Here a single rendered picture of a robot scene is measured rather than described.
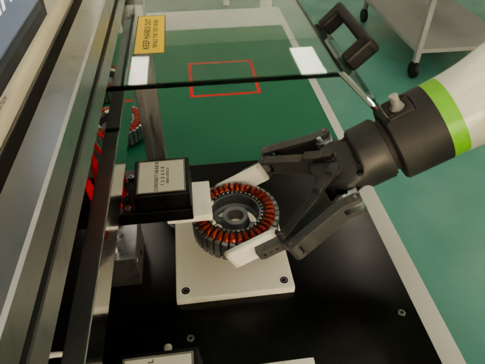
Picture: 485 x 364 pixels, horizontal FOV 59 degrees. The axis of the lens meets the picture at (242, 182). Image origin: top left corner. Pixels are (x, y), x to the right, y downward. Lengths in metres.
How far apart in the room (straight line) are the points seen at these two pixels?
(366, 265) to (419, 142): 0.20
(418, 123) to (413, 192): 1.47
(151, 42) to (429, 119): 0.30
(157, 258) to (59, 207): 0.40
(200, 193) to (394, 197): 1.44
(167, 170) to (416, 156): 0.28
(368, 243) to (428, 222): 1.21
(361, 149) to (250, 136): 0.38
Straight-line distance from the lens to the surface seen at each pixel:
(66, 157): 0.24
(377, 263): 0.62
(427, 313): 0.62
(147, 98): 0.65
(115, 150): 0.34
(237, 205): 0.58
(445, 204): 1.95
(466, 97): 0.50
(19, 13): 0.30
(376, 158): 0.49
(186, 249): 0.60
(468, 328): 1.59
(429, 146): 0.50
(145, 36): 0.46
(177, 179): 0.49
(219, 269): 0.57
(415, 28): 3.01
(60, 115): 0.25
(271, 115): 0.90
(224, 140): 0.83
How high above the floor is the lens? 1.24
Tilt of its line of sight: 42 degrees down
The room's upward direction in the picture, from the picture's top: straight up
